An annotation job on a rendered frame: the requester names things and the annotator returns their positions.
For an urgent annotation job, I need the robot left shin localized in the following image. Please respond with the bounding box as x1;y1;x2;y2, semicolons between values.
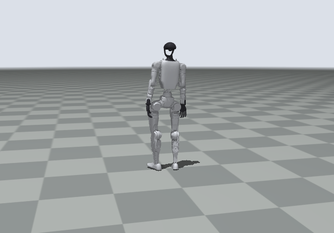
151;132;161;165

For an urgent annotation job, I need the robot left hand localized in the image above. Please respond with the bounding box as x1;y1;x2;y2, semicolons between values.
146;99;152;118

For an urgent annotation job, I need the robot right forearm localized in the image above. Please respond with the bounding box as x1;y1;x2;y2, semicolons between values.
180;84;186;104

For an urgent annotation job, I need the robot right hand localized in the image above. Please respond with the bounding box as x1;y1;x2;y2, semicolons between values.
180;100;186;117

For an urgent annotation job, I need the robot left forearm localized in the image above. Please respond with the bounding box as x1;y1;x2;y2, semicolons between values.
146;80;154;103

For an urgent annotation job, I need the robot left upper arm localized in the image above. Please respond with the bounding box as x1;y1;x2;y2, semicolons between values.
151;61;162;86

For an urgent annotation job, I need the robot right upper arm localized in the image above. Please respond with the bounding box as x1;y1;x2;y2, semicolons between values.
178;63;186;87

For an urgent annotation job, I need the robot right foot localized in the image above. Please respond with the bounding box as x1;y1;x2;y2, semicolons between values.
171;163;178;169

